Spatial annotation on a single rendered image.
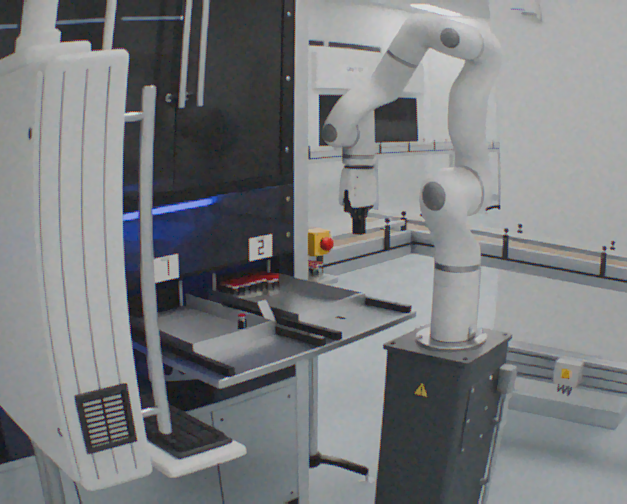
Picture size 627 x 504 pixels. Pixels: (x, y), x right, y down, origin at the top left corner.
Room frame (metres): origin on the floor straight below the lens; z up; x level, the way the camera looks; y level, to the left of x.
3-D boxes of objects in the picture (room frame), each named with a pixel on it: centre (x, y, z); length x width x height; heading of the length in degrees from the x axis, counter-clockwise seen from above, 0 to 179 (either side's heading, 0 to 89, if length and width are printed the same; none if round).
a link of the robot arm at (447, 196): (1.70, -0.32, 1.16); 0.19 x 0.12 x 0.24; 138
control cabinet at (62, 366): (1.18, 0.52, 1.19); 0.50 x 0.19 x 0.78; 46
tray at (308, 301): (2.00, 0.07, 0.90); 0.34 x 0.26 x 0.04; 48
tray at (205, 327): (1.75, 0.30, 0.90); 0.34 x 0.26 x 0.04; 48
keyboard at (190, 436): (1.33, 0.35, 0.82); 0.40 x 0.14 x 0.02; 46
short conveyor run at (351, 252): (2.57, -0.09, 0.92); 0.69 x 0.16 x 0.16; 138
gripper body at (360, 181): (1.92, -0.11, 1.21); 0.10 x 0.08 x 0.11; 138
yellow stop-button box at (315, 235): (2.26, 0.00, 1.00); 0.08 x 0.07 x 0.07; 48
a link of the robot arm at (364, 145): (1.92, -0.11, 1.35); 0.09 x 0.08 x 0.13; 138
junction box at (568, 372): (2.27, -0.96, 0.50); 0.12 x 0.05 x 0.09; 48
